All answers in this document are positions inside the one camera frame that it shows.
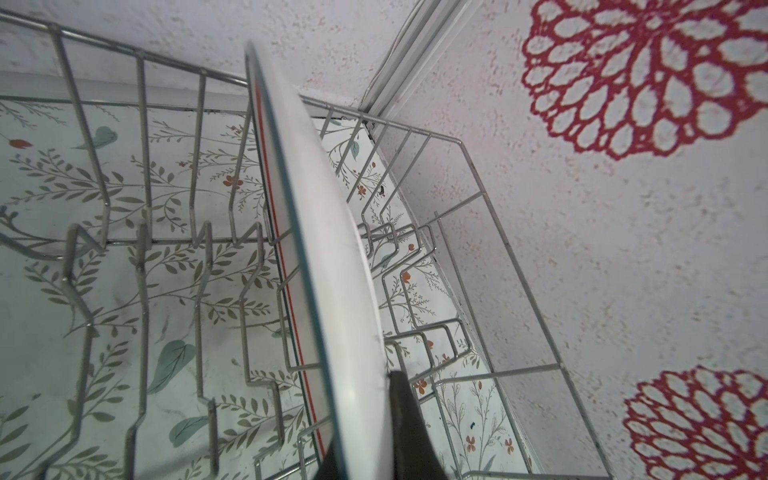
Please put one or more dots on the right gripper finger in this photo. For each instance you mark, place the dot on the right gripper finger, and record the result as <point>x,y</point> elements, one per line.
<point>414,455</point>

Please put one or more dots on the white round plate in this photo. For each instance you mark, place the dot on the white round plate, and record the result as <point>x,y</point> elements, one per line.
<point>324,270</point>

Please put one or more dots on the wire dish rack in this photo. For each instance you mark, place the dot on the wire dish rack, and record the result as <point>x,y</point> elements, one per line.
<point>157,321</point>

